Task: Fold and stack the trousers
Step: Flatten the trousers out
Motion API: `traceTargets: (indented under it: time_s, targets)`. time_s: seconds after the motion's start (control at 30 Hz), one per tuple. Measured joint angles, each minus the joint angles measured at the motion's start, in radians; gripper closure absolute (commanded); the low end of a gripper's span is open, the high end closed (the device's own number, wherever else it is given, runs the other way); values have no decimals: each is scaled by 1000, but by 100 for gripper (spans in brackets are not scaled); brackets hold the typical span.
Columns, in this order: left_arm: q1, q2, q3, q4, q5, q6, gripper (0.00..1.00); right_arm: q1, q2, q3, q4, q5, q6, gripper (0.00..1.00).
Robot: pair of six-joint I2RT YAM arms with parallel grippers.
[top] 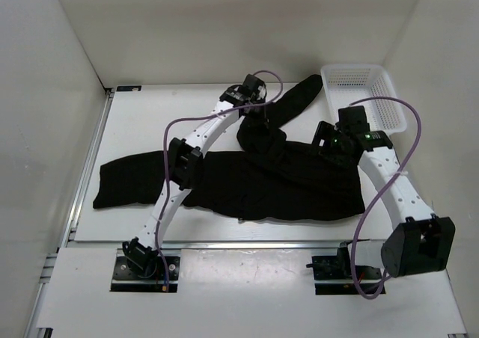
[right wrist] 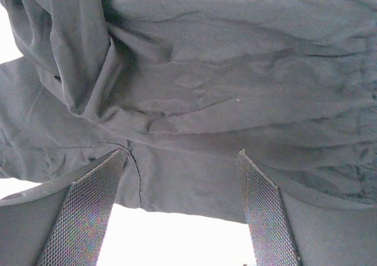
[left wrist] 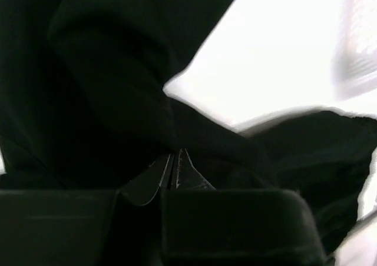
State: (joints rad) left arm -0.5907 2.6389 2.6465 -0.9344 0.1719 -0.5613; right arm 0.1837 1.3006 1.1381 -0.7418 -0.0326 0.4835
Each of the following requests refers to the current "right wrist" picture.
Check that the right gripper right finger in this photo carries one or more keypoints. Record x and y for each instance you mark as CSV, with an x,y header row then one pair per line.
x,y
291,224

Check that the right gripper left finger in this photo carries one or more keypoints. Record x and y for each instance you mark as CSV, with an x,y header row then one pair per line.
x,y
62,221

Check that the black trousers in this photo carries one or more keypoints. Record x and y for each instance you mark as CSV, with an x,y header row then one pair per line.
x,y
184,85

